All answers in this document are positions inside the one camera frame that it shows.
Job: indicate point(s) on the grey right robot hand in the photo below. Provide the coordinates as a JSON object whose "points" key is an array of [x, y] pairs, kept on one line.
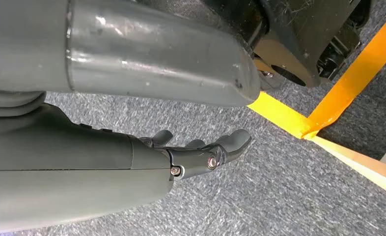
{"points": [[66, 153]]}

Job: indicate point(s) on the orange floor tape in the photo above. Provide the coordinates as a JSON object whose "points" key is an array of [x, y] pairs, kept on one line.
{"points": [[352, 78]]}

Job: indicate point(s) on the tan floor tape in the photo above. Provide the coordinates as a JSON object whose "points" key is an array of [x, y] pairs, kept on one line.
{"points": [[359, 163]]}

